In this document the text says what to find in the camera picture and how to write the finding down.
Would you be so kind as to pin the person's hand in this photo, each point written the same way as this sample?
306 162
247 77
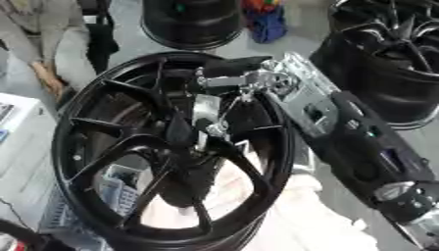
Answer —
48 78

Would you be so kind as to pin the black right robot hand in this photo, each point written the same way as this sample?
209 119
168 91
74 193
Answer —
234 67

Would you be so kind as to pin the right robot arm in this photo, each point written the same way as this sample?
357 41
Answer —
354 143

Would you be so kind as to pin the black spoked wheel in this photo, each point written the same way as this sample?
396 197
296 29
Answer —
388 11
120 143

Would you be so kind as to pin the large black wheel rim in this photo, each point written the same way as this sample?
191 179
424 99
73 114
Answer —
377 75

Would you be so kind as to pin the person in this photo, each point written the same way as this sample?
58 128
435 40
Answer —
40 29

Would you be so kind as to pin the colourful bag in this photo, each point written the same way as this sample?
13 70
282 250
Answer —
267 23

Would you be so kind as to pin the white box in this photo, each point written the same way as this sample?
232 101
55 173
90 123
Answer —
23 150

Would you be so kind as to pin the grey plastic crate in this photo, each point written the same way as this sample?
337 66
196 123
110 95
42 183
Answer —
117 192

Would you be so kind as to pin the white cloth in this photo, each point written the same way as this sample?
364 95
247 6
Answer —
309 215

